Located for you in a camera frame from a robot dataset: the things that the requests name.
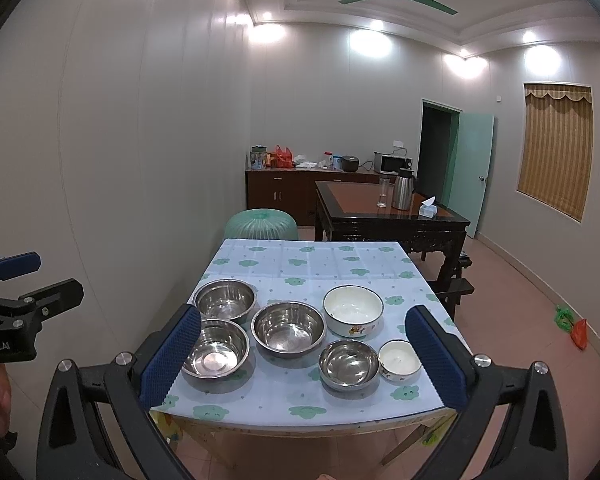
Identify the red plastic bag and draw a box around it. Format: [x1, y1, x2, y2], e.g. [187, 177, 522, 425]
[270, 145, 294, 169]

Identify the drinking glass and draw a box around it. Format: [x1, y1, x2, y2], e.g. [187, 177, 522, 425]
[376, 176, 390, 208]

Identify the black rice cooker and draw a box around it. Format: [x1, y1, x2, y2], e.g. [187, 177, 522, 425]
[340, 155, 360, 172]

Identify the green bag on floor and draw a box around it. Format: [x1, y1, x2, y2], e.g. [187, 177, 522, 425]
[554, 304, 576, 333]

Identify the large white enamel bowl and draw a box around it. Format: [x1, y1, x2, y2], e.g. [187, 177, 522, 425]
[322, 285, 384, 339]

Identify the steel thermos jug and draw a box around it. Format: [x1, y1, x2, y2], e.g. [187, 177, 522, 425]
[391, 168, 415, 210]

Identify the dark wooden bench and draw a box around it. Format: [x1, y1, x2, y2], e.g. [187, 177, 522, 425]
[428, 252, 475, 321]

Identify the small steel bowl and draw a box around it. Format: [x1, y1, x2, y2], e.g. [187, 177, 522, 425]
[318, 340, 380, 392]

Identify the orange bag on floor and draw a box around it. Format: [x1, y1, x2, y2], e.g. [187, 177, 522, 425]
[570, 318, 588, 351]

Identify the green tin canister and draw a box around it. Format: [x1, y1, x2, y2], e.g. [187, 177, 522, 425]
[249, 145, 268, 169]

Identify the large steel bowl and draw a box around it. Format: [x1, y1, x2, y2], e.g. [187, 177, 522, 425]
[251, 301, 327, 359]

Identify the green plastic stool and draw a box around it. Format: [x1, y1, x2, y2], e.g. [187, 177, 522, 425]
[224, 208, 299, 240]

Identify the bamboo window blind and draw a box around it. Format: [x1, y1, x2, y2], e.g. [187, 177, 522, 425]
[517, 84, 594, 222]

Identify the small white enamel bowl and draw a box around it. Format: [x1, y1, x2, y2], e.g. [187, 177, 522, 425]
[378, 339, 422, 386]

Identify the dark wooden sideboard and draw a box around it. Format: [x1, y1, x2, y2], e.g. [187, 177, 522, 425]
[245, 169, 379, 226]

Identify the dark wooden table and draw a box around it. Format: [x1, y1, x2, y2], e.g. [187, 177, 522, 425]
[314, 181, 469, 281]

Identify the microwave oven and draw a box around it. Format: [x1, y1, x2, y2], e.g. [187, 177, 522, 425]
[373, 152, 412, 176]

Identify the green door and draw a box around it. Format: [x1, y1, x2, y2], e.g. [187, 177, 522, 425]
[448, 113, 494, 238]

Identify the tissue box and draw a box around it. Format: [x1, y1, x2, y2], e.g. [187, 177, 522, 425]
[418, 196, 438, 219]

